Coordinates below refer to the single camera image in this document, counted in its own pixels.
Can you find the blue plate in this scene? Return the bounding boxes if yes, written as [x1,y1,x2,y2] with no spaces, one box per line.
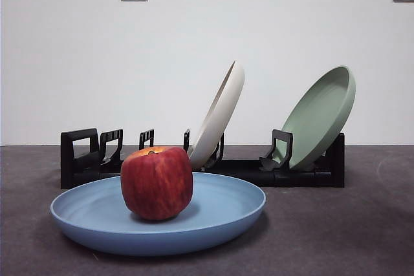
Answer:
[50,171,267,257]

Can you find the red apple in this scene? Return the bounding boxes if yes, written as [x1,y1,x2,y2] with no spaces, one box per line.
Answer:
[120,145,194,222]

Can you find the cream white plate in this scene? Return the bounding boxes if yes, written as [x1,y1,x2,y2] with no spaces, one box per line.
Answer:
[186,59,246,171]

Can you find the black plate rack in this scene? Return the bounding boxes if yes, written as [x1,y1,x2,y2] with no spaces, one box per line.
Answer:
[60,127,345,189]

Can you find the pale green plate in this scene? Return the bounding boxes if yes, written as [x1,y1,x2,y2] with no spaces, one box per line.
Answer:
[280,65,356,171]

